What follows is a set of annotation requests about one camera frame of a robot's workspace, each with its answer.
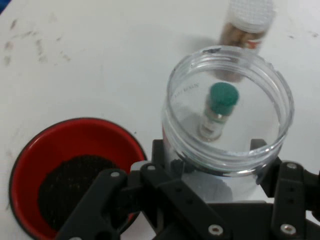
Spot green-capped spice bottle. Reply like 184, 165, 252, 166
198, 81, 240, 142

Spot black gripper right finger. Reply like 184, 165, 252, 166
249, 138, 320, 240

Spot black seeds in bowl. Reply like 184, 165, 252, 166
37, 154, 121, 232

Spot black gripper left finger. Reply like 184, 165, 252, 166
56, 139, 234, 240

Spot red bowl with black rim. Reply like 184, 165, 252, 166
8, 117, 149, 240

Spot clear plastic wide-mouth jar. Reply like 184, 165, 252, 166
161, 45, 295, 204

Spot clear jar of brown nuts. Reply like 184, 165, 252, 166
214, 0, 277, 83

